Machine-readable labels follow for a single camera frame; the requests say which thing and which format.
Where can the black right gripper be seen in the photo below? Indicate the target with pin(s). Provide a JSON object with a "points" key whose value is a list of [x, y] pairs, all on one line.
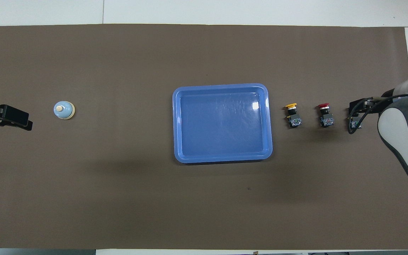
{"points": [[367, 105]]}

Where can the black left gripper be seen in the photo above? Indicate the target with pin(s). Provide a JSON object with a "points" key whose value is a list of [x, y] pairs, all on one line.
{"points": [[9, 114]]}

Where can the green push button switch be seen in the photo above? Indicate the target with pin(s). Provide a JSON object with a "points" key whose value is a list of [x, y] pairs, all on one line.
{"points": [[355, 123]]}

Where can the red push button switch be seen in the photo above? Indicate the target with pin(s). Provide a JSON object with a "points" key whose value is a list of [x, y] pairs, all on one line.
{"points": [[326, 120]]}

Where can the yellow push button switch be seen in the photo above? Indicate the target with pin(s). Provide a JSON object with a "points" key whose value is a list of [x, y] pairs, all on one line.
{"points": [[293, 121]]}

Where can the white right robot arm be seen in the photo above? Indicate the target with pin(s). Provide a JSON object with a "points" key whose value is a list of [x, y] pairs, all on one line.
{"points": [[407, 134]]}

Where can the light blue desk bell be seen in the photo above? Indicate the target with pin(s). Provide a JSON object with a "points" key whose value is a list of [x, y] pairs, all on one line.
{"points": [[63, 110]]}

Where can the blue plastic tray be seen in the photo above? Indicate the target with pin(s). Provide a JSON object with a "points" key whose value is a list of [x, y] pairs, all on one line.
{"points": [[221, 124]]}

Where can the brown table mat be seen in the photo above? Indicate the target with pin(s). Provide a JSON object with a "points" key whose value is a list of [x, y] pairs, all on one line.
{"points": [[119, 194]]}

